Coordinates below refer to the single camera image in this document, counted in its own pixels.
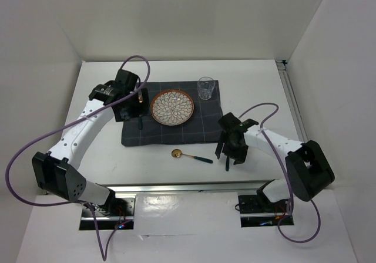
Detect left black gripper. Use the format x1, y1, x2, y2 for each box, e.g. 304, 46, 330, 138
115, 87, 152, 122

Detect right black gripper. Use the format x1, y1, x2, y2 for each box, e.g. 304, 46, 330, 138
215, 130, 249, 164

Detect gold fork green handle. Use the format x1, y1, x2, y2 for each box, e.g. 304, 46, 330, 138
137, 91, 144, 130

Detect gold knife green handle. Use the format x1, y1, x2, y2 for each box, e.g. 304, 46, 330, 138
225, 156, 230, 171

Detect floral patterned ceramic plate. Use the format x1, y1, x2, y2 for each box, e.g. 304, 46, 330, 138
150, 90, 194, 126

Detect dark grey checked napkin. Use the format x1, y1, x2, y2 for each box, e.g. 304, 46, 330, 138
121, 80, 223, 147

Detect gold spoon green handle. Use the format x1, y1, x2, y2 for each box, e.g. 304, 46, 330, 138
171, 149, 213, 164

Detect clear drinking glass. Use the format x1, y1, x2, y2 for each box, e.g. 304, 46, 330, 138
197, 76, 216, 100

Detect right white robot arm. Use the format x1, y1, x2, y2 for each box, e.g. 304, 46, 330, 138
215, 113, 335, 211

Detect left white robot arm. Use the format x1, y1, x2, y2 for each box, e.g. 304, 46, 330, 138
32, 69, 149, 215

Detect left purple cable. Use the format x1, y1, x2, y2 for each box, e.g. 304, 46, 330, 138
5, 55, 151, 261

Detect aluminium front rail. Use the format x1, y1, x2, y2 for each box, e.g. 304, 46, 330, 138
43, 180, 271, 194

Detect aluminium rail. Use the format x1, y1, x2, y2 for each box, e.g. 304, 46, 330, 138
43, 180, 271, 194
276, 59, 324, 190

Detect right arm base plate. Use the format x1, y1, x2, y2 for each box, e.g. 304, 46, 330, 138
234, 188, 294, 228

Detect aluminium right side rail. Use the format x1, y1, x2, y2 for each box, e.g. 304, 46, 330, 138
276, 59, 324, 190

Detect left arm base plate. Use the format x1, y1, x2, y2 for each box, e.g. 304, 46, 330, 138
79, 196, 136, 231

